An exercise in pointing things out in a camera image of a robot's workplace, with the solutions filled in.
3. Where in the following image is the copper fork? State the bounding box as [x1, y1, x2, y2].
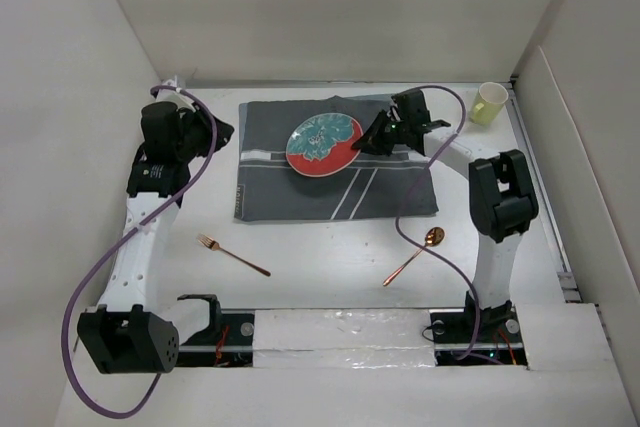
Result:
[197, 234, 271, 277]

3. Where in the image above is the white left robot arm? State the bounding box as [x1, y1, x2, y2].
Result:
[77, 98, 234, 374]

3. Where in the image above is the grey striped cloth placemat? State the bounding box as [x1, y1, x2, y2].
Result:
[234, 94, 438, 223]

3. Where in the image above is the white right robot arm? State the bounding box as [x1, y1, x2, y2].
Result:
[352, 87, 539, 341]

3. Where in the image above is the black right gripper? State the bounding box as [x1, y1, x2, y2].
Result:
[350, 108, 409, 156]

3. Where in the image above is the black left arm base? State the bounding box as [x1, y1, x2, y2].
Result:
[176, 310, 255, 368]

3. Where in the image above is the copper spoon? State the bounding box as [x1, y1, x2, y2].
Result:
[382, 227, 445, 287]

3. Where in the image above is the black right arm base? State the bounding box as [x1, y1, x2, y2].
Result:
[421, 308, 528, 367]

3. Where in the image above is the pale yellow mug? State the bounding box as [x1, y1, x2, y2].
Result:
[469, 82, 509, 126]

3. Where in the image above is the red and teal plate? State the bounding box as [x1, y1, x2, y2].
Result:
[285, 113, 363, 178]

